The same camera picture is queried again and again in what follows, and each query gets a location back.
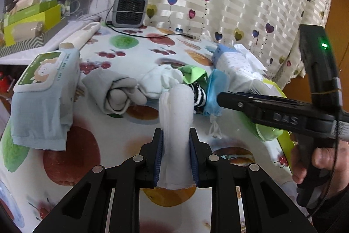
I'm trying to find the lime green boxes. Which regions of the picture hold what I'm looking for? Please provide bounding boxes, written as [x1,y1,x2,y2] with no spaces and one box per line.
[3,0,61,46]

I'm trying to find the white sock bundle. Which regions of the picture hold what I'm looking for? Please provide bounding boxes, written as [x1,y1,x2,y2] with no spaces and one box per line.
[139,64,183,99]

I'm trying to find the black white striped sock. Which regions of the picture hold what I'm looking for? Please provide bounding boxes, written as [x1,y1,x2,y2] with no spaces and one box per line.
[189,82,206,114]

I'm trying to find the zigzag pattern tray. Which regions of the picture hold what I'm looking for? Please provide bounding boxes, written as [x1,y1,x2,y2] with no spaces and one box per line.
[0,18,68,57]

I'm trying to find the right hand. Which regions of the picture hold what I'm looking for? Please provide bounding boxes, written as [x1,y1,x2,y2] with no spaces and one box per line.
[291,140,348,199]

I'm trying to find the grey small fan heater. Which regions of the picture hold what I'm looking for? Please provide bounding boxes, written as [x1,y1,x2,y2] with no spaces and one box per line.
[111,0,148,28]

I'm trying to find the green cloth piece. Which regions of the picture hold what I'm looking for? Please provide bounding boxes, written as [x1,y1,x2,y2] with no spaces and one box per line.
[178,65,208,84]

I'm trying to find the grey rolled sock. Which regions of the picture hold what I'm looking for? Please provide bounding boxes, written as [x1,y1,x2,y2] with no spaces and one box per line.
[82,68,147,115]

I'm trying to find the white towel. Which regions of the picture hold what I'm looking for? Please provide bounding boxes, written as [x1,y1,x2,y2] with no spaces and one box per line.
[157,84,194,190]

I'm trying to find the fruit print tablecloth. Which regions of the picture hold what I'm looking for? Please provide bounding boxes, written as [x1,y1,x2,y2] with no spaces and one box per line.
[0,22,301,233]

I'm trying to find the light blue mask pouch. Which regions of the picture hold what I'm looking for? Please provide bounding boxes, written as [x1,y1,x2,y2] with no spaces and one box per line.
[204,69,229,116]

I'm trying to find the green plastic cup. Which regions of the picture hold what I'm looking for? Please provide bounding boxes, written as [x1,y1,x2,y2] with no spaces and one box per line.
[245,117,284,142]

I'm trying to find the wet wipes pack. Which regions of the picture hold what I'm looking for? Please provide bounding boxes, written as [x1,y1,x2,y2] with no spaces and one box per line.
[11,48,80,151]

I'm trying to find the white long dispenser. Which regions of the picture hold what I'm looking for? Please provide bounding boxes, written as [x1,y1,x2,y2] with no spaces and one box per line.
[58,22,101,50]

